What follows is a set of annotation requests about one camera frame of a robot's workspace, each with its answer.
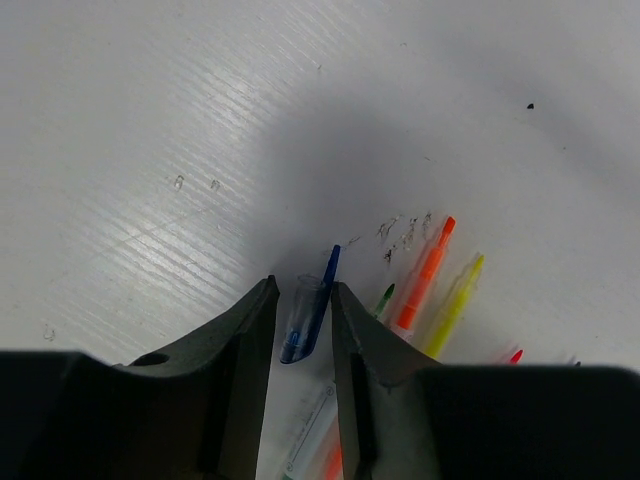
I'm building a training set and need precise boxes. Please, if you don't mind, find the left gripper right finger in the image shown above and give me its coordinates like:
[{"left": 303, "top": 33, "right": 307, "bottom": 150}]
[{"left": 331, "top": 283, "right": 639, "bottom": 479}]

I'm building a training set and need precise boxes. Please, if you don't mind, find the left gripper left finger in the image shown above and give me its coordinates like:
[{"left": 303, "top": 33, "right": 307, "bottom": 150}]
[{"left": 1, "top": 277, "right": 279, "bottom": 479}]

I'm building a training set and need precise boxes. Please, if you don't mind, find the blue pen cap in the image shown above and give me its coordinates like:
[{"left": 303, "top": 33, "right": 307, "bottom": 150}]
[{"left": 279, "top": 245, "right": 341, "bottom": 365}]

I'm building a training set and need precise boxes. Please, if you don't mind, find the yellow highlighter pen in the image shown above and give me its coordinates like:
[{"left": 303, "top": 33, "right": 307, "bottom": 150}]
[{"left": 423, "top": 254, "right": 485, "bottom": 359}]

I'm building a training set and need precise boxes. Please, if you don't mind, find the red highlighter pen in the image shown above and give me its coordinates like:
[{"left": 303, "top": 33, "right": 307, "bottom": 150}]
[{"left": 507, "top": 349, "right": 524, "bottom": 365}]

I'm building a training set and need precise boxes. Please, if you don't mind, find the green highlighter pen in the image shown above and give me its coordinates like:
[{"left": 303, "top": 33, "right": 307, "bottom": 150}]
[{"left": 373, "top": 283, "right": 395, "bottom": 320}]

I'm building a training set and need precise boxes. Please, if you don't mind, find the orange highlighter pen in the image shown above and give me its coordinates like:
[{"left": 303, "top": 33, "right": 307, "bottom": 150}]
[{"left": 393, "top": 216, "right": 456, "bottom": 334}]

